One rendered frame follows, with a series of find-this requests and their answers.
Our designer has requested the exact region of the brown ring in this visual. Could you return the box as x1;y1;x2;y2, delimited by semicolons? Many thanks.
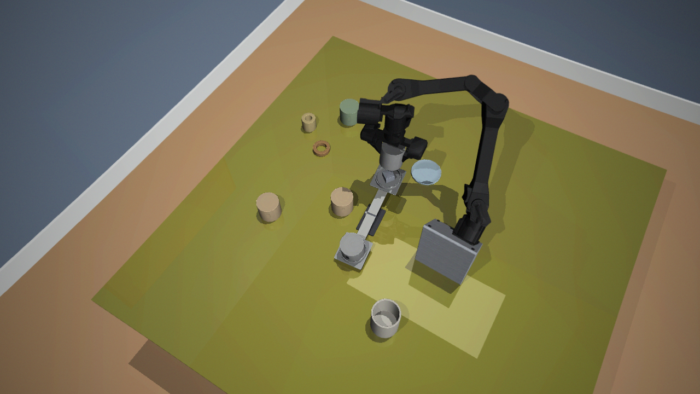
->
313;140;330;157

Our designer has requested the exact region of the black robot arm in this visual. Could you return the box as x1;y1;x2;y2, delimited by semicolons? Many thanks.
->
357;74;509;245

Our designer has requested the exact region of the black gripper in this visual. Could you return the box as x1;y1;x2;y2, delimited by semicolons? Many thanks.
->
360;122;428;162

